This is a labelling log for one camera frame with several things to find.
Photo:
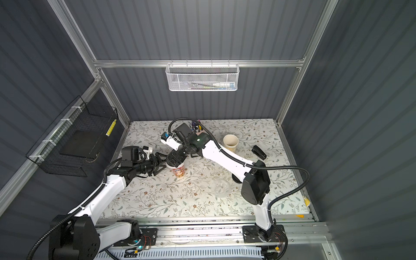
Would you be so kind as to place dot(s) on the red patterned paper cup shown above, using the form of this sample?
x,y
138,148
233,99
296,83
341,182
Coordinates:
x,y
178,171

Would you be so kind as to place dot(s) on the marker in white basket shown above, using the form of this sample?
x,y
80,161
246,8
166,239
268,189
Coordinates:
x,y
224,85

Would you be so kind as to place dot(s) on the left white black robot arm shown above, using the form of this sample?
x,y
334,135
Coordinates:
x,y
74,236

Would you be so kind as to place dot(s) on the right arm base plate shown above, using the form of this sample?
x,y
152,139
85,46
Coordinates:
x,y
253,234

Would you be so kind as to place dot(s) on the black wire basket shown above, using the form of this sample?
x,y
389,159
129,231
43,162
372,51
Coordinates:
x,y
74,145

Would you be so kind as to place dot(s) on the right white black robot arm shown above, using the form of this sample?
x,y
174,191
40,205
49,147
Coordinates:
x,y
253,175

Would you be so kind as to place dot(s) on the floral table mat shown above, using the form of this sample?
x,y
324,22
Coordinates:
x,y
166,196

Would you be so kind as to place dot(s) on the beige patterned paper cup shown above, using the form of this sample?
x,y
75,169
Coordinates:
x,y
230,142

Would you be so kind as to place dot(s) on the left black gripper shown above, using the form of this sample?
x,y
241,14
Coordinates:
x,y
154,166

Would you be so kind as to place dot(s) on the black stapler-like object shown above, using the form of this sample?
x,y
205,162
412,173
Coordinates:
x,y
259,152

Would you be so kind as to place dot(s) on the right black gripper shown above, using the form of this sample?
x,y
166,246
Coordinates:
x,y
174,158

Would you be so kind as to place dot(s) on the white wire mesh basket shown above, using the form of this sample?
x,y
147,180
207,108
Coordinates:
x,y
200,78

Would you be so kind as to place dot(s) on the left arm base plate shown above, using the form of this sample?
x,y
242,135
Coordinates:
x,y
146,235

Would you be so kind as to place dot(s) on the black cup lid right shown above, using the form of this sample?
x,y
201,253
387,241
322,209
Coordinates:
x,y
235,179

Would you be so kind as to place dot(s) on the clear leak-proof film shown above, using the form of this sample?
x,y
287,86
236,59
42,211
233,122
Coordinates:
x,y
220,188

